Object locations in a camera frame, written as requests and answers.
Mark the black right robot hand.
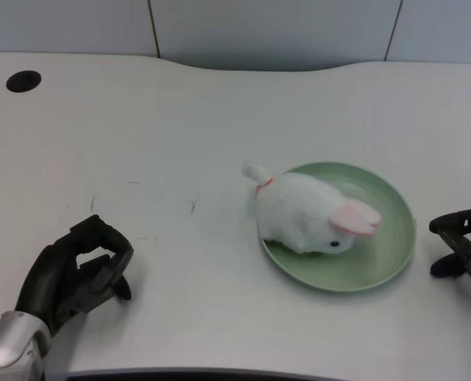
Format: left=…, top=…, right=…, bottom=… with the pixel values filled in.
left=428, top=204, right=471, bottom=287

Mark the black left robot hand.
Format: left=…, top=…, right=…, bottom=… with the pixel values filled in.
left=13, top=214, right=135, bottom=338

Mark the black round cable grommet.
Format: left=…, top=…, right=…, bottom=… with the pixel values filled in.
left=6, top=71, right=42, bottom=94

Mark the white plush rabbit doll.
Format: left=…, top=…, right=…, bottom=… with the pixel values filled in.
left=241, top=160, right=382, bottom=256

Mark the green round plate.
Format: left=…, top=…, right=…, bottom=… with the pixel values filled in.
left=258, top=160, right=417, bottom=294

